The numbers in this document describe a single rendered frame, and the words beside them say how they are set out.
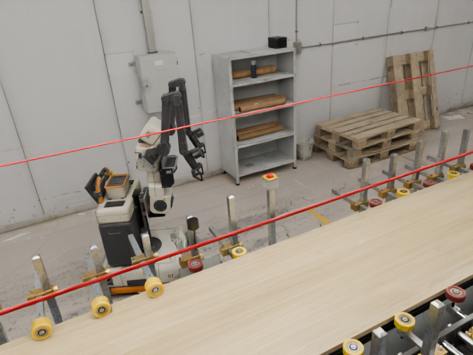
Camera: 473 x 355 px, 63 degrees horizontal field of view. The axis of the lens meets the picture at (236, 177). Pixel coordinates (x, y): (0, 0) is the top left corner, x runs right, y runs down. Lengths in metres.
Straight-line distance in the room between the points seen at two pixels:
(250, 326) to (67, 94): 3.32
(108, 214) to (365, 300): 1.91
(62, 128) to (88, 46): 0.90
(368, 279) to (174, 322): 0.93
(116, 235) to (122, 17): 2.34
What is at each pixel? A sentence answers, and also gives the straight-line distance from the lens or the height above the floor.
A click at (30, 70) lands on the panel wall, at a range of 4.41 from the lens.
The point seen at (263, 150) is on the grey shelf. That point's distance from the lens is 5.40.
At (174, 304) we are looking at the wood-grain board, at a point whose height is 0.90.
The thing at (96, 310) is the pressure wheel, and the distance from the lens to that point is 1.93.
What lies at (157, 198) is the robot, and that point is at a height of 0.79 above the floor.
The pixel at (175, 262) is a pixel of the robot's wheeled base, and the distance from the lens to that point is 3.20.
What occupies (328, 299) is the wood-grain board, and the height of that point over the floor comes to 0.90.
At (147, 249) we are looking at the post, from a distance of 2.10.
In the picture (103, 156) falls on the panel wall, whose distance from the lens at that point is 4.66.
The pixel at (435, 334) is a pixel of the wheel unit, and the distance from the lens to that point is 1.71.
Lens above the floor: 2.19
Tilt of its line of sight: 26 degrees down
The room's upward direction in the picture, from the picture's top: 4 degrees counter-clockwise
